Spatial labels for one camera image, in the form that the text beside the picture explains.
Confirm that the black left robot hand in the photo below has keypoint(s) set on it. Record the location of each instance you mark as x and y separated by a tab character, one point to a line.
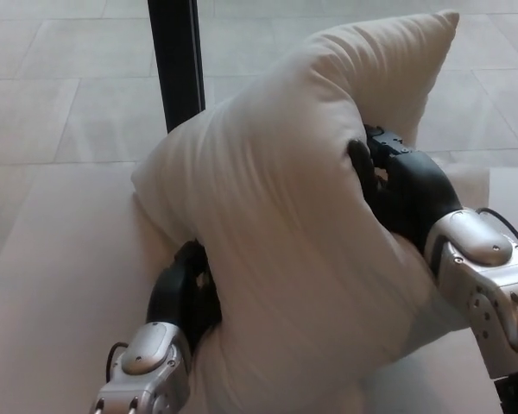
179	284

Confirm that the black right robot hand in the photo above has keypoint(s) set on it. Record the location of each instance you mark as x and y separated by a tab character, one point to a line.
408	181

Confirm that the black metal post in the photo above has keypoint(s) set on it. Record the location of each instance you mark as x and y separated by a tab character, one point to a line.
174	64

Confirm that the white square pillow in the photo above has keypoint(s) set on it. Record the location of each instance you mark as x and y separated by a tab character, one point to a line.
276	224

